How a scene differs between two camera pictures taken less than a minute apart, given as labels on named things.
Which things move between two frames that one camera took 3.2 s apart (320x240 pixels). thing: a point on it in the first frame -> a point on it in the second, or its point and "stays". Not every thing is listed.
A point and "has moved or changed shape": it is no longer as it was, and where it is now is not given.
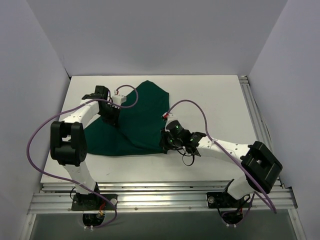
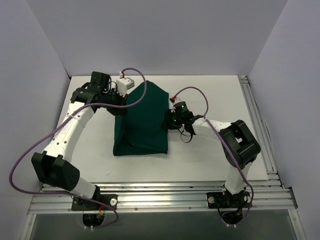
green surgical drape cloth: (141, 127) has moved or changed shape
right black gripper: (165, 141) -> (167, 122)
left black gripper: (110, 117) -> (121, 100)
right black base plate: (223, 199) stays
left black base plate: (94, 202) stays
